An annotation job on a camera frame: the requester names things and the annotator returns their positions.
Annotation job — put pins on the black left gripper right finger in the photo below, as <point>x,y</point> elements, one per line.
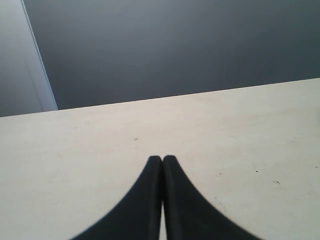
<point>188,215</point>

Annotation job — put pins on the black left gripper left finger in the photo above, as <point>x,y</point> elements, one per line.
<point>137,216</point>

